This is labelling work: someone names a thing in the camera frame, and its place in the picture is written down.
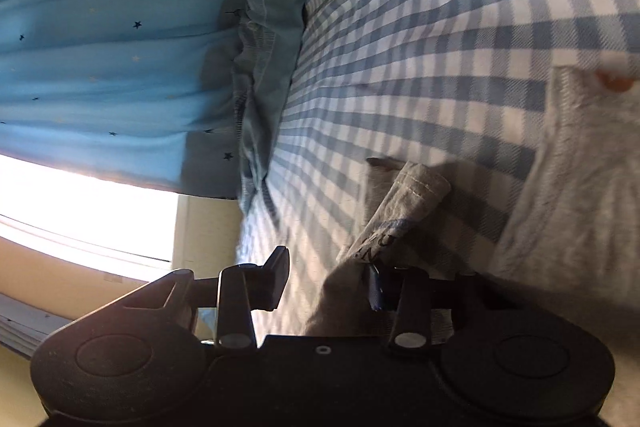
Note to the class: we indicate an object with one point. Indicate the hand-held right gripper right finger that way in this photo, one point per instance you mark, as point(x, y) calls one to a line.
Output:
point(376, 294)

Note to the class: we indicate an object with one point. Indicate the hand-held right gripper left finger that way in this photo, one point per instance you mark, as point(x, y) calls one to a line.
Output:
point(277, 269)

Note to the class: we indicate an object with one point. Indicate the grey printed pants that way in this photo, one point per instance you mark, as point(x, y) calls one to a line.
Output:
point(575, 167)

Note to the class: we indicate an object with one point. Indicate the bright window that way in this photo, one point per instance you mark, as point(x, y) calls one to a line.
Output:
point(75, 207)

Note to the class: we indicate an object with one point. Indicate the blue star curtain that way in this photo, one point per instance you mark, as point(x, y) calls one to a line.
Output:
point(100, 57)
point(25, 327)

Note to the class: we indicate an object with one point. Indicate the blue blanket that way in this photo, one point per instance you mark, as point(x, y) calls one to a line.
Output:
point(270, 7)

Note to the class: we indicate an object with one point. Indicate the blue checked bed sheet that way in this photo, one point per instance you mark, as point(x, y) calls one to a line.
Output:
point(425, 32)

